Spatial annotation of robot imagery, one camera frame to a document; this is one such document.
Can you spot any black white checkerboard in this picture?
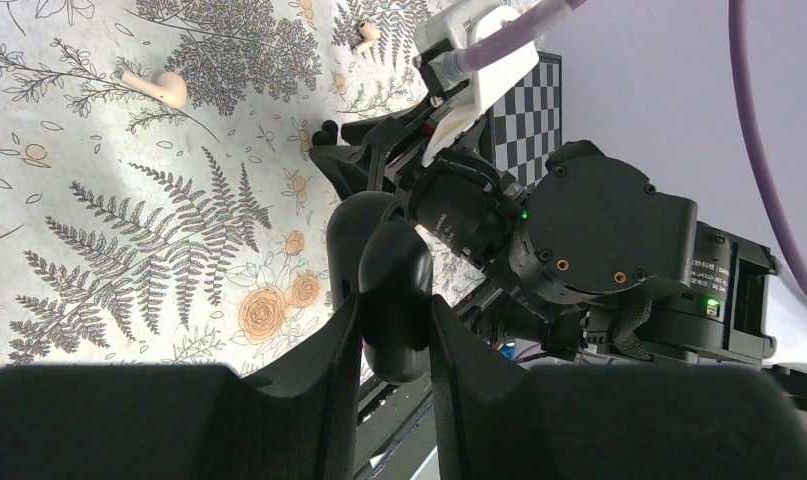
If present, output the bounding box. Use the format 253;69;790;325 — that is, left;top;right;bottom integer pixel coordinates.
484;52;563;189

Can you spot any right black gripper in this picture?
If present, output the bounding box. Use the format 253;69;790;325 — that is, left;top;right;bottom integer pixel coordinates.
309;99;483;206

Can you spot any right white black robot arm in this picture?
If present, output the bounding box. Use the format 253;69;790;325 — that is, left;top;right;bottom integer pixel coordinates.
310;104;807;367

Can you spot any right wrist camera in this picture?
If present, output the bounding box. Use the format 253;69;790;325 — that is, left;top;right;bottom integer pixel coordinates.
414;0;539;167

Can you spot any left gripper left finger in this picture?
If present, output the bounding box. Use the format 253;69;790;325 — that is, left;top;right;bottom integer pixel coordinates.
0;296;361;479

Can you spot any floral patterned table mat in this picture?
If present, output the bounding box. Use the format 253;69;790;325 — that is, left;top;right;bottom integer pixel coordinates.
0;0;543;382

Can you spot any black earbud charging case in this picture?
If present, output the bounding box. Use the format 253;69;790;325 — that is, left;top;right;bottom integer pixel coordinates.
326;191;433;385

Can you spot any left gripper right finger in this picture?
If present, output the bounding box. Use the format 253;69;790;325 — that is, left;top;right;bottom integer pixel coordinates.
430;296;807;479

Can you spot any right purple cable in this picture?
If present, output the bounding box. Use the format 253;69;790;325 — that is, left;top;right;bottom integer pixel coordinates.
455;0;807;326

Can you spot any pink earbud near fern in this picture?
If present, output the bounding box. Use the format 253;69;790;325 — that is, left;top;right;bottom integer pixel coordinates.
121;71;188;108

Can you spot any black earbud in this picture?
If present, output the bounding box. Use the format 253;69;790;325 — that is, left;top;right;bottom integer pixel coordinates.
311;120;339;146

